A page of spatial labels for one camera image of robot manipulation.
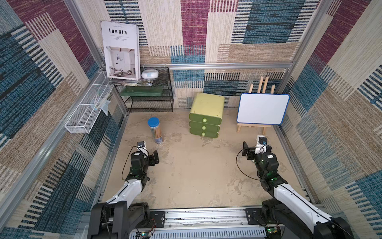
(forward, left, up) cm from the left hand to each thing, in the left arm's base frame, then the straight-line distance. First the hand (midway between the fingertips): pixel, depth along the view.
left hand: (147, 151), depth 89 cm
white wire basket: (+16, +40, +10) cm, 44 cm away
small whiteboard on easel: (+22, -70, +11) cm, 75 cm away
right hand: (0, -60, +9) cm, 61 cm away
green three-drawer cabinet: (+15, -35, +15) cm, 41 cm away
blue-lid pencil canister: (+11, -4, +12) cm, 17 cm away
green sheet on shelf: (+36, +6, +17) cm, 40 cm away
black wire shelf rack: (+44, -1, +4) cm, 45 cm away
